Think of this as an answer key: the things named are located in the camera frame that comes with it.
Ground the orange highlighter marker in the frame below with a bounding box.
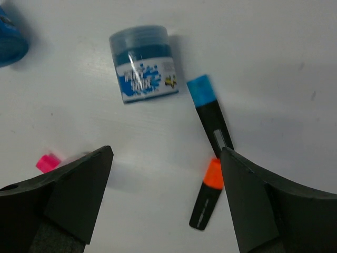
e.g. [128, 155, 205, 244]
[189, 158, 224, 231]

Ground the blue highlighter marker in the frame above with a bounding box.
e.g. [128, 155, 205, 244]
[187, 75, 234, 158]

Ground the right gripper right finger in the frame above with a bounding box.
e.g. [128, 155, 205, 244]
[221, 148, 336, 252]

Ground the pink highlighter marker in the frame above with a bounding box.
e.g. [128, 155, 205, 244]
[35, 153, 61, 173]

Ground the blue paint jar with label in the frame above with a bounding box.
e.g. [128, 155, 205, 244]
[109, 25, 179, 104]

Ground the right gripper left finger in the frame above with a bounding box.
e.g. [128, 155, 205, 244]
[1, 145, 114, 252]

